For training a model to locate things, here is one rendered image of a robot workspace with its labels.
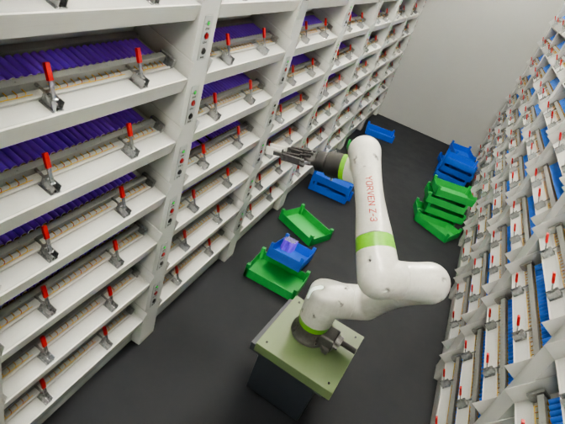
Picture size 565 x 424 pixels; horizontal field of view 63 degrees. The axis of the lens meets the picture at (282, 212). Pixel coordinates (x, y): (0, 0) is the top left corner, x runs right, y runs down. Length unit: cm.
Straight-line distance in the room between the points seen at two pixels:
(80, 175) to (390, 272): 84
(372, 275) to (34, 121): 89
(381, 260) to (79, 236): 82
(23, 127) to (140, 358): 125
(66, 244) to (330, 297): 87
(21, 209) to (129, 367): 105
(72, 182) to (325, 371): 108
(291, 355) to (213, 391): 39
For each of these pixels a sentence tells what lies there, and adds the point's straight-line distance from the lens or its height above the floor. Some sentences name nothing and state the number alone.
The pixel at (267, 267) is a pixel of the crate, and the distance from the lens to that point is 256.
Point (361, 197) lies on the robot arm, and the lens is 141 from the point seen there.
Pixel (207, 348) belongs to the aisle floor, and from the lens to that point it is 209.
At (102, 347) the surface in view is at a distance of 185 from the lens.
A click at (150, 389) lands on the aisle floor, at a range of 194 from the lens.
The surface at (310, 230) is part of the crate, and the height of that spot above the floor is 0.
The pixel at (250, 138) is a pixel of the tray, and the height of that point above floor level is 76.
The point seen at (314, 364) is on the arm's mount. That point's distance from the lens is 176.
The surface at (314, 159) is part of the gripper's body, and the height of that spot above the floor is 93.
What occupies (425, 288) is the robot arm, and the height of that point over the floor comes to 87.
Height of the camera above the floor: 161
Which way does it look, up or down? 32 degrees down
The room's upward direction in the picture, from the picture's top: 20 degrees clockwise
